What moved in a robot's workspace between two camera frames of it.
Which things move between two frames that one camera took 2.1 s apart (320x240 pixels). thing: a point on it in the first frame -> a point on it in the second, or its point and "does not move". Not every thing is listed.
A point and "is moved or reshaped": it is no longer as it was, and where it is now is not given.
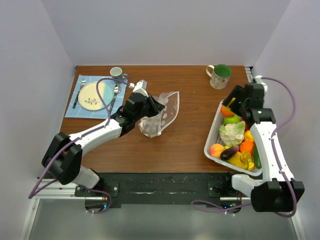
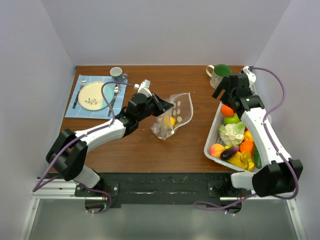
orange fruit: [226, 111] does not move
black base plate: [168, 189] does not move
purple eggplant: [226, 154] does not move
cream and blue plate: [88, 97] does not move
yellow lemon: [232, 101] is moved or reshaped
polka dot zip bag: [152, 126] is moved or reshaped
